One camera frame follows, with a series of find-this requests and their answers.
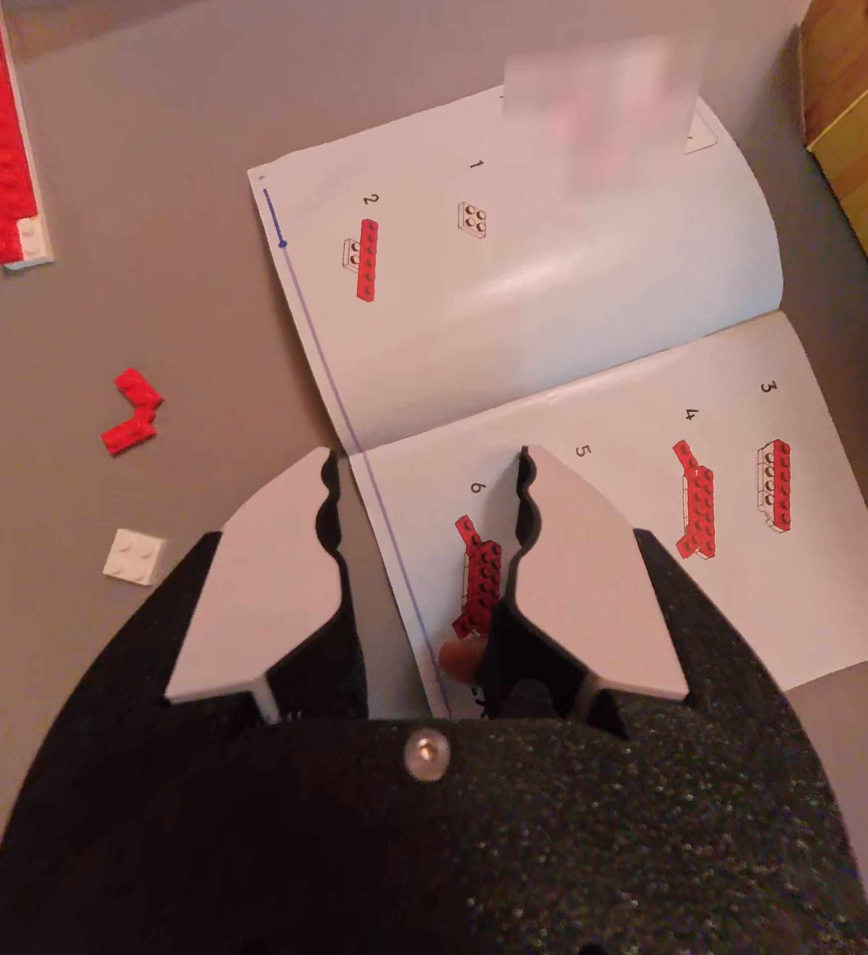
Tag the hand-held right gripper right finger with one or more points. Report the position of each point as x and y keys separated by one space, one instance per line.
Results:
x=590 y=589

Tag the white square lego brick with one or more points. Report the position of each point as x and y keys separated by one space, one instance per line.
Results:
x=135 y=556

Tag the small red lego plate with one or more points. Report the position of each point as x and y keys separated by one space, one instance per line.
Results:
x=139 y=389
x=128 y=436

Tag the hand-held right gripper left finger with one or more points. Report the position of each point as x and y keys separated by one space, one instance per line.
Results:
x=269 y=582

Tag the white lego instruction booklet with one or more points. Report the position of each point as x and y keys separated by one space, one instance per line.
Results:
x=590 y=336

